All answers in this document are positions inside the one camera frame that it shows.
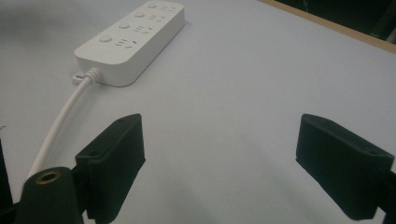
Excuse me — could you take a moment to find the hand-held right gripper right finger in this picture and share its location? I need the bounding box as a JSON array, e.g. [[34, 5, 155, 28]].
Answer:
[[295, 113, 395, 221]]

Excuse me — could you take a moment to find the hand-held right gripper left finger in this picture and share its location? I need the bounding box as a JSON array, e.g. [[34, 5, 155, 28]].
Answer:
[[75, 113, 147, 224]]

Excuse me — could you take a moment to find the white power strip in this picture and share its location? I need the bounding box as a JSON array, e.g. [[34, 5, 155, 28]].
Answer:
[[74, 0, 186, 88]]

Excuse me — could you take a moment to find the white power strip cable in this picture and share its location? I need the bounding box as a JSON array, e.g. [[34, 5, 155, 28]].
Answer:
[[27, 67, 102, 180]]

